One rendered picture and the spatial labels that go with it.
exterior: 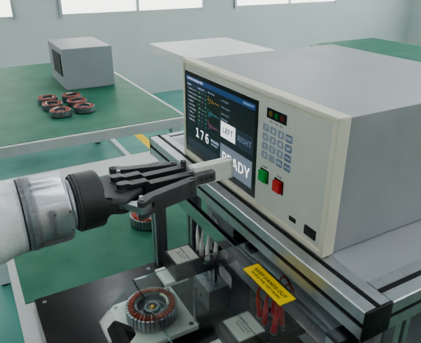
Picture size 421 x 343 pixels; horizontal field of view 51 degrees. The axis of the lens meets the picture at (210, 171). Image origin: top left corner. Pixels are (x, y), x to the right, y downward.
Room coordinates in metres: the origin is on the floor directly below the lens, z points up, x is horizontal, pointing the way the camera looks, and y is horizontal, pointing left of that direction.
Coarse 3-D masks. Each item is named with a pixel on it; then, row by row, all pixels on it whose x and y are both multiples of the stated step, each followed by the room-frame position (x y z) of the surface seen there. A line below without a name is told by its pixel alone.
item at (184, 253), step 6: (180, 246) 0.82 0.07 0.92; (186, 246) 0.82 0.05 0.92; (204, 246) 0.86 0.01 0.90; (168, 252) 0.80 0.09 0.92; (174, 252) 0.80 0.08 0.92; (180, 252) 0.80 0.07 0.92; (186, 252) 0.80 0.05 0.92; (192, 252) 0.80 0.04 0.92; (198, 252) 0.83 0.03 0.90; (204, 252) 0.83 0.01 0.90; (210, 252) 0.83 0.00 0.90; (168, 258) 0.78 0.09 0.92; (174, 258) 0.78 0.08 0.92; (180, 258) 0.78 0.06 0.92; (186, 258) 0.78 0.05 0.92; (192, 258) 0.78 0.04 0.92; (168, 264) 0.78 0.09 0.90; (174, 264) 0.76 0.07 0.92; (156, 270) 0.79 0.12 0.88
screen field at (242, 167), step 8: (224, 144) 0.75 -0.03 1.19; (224, 152) 0.75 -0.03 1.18; (232, 152) 0.72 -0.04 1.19; (240, 160) 0.70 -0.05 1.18; (248, 160) 0.68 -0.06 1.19; (240, 168) 0.70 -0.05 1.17; (248, 168) 0.68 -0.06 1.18; (240, 176) 0.70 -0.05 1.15; (248, 176) 0.68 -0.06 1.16; (248, 184) 0.68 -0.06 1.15
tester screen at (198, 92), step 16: (192, 80) 0.86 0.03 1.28; (192, 96) 0.86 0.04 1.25; (208, 96) 0.80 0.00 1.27; (224, 96) 0.75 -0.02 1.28; (192, 112) 0.86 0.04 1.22; (208, 112) 0.80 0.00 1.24; (224, 112) 0.75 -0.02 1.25; (240, 112) 0.70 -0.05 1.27; (192, 128) 0.86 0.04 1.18; (208, 128) 0.80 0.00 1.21; (240, 128) 0.70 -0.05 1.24; (208, 160) 0.80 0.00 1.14
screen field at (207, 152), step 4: (192, 140) 0.86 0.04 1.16; (192, 144) 0.86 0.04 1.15; (196, 144) 0.84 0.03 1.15; (200, 144) 0.83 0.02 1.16; (200, 148) 0.83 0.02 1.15; (204, 148) 0.81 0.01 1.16; (204, 152) 0.81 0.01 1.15; (208, 152) 0.80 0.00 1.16; (212, 152) 0.79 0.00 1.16; (208, 156) 0.80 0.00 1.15; (212, 156) 0.79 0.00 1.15; (216, 156) 0.77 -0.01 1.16
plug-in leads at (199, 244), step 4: (212, 216) 0.85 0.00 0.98; (216, 220) 0.83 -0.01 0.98; (196, 228) 0.84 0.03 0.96; (196, 232) 0.84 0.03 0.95; (196, 236) 0.84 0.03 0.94; (208, 236) 0.81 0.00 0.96; (196, 240) 0.84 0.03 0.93; (200, 240) 0.81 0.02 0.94; (208, 240) 0.80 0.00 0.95; (212, 240) 0.84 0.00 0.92; (196, 244) 0.84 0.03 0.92; (200, 244) 0.81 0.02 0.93; (208, 244) 0.80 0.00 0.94; (212, 244) 0.84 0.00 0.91; (216, 244) 0.81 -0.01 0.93; (196, 248) 0.84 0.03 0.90; (200, 248) 0.81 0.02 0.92; (208, 248) 0.80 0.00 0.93; (212, 248) 0.84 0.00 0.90; (216, 248) 0.81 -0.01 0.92; (200, 252) 0.81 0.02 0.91; (208, 252) 0.80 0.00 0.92; (200, 256) 0.81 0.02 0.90
